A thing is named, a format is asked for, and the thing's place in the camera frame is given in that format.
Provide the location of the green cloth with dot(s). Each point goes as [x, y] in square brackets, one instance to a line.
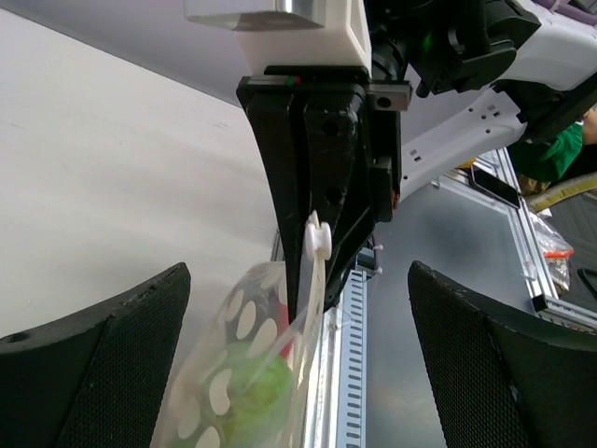
[548, 161]

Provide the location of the light green round vegetable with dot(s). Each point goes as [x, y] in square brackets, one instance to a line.
[259, 391]

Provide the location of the white slotted cable duct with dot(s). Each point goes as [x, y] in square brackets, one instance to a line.
[352, 396]

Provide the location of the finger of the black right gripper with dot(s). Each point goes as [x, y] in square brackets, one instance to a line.
[353, 138]
[270, 109]

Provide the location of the red chili pepper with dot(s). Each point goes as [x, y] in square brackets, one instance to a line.
[284, 342]

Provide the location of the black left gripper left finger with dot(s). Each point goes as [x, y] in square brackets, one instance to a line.
[95, 378]

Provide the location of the black smartphone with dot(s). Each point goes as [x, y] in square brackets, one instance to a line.
[494, 187]

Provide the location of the clear zip top bag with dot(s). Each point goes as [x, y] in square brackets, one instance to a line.
[199, 398]

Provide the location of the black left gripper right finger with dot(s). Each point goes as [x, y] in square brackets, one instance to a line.
[501, 377]

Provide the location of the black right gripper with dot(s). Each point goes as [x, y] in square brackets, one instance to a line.
[452, 45]

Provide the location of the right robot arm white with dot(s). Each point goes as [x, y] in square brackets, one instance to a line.
[437, 132]

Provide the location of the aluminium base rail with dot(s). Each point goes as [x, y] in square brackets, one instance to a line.
[476, 241]

